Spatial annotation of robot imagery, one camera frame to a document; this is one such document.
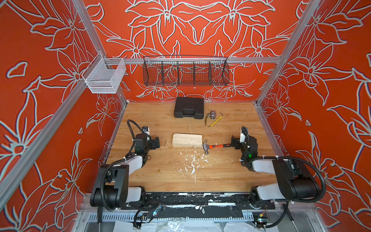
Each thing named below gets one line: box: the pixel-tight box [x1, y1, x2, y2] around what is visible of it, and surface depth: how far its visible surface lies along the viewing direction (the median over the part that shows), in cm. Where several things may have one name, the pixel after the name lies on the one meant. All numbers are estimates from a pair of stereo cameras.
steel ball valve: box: [204, 110, 217, 127], surface depth 110 cm
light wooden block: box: [171, 132, 203, 148], surface depth 95 cm
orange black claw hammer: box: [203, 140, 233, 155], surface depth 94 cm
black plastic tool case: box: [173, 96, 204, 120], surface depth 114 cm
